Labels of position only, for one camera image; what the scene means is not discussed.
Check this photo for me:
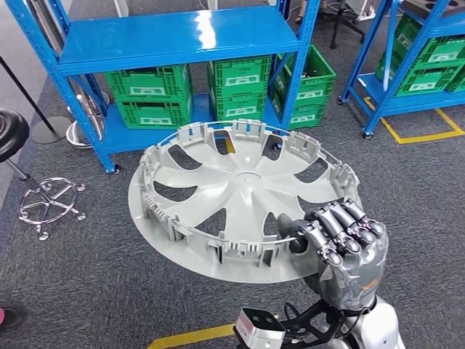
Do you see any white power strip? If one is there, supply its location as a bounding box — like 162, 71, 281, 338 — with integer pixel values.
357, 4, 377, 21

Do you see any black office chair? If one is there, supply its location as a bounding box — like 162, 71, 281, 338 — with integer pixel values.
319, 0, 366, 50

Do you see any person's foot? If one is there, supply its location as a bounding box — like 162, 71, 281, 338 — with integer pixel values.
294, 0, 311, 25

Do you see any chrome stanchion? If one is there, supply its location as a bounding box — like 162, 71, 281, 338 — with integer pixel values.
23, 0, 110, 151

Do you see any grey plastic wheel hubcap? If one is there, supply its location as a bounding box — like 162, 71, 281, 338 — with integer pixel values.
128, 119, 364, 284

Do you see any blue metal shelf rack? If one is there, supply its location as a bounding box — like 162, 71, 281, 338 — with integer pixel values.
338, 0, 465, 140
5, 0, 320, 173

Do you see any green plastic crate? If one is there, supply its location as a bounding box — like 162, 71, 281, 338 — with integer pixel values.
393, 65, 464, 98
271, 89, 327, 131
445, 65, 465, 95
106, 63, 193, 103
206, 55, 272, 98
115, 96, 193, 130
272, 44, 337, 105
210, 90, 268, 122
375, 13, 413, 82
410, 34, 465, 71

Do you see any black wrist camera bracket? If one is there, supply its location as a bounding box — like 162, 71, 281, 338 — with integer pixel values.
280, 298, 349, 349

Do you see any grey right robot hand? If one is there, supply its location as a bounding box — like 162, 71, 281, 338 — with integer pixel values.
277, 198, 390, 312

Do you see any black stool with chrome base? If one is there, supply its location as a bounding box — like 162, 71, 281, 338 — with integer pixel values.
0, 108, 87, 242

